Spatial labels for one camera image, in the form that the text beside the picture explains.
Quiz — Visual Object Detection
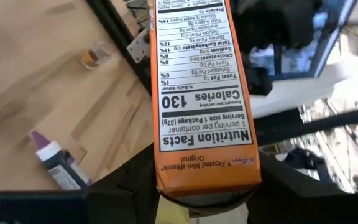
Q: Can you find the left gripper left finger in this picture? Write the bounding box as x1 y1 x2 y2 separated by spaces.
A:
85 144 161 224

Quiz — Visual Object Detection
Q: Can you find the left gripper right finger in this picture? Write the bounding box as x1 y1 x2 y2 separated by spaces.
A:
246 151 341 224

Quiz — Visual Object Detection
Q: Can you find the orange Mini Wheats cereal box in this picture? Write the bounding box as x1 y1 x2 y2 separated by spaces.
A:
147 0 263 198

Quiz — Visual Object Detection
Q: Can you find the small glass spice jar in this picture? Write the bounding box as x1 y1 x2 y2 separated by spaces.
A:
80 42 113 70

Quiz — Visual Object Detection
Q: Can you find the black power brick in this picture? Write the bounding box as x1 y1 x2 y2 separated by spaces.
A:
283 147 334 184

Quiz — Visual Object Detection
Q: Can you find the purple food colouring bottle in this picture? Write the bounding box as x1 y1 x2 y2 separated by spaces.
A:
30 129 93 190

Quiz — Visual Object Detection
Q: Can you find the silver frame bracket plate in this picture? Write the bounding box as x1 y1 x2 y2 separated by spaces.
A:
126 29 151 65

